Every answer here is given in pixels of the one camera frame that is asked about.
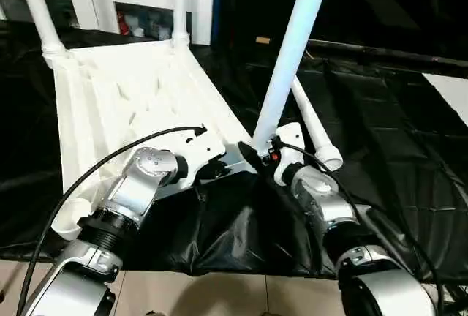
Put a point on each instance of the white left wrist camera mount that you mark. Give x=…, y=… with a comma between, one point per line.
x=197, y=144

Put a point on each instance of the black plastic mat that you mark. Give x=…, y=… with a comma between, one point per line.
x=395, y=184

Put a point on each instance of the small bottles behind glass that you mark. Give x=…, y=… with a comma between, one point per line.
x=150, y=25

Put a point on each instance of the small tan tag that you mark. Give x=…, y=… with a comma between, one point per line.
x=262, y=39

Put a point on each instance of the white plastic table top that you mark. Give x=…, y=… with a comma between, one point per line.
x=131, y=89

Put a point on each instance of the dark metal rail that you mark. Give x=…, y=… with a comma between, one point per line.
x=387, y=51

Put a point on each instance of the white plastic table leg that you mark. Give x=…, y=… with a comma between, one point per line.
x=314, y=129
x=40, y=16
x=180, y=5
x=292, y=45

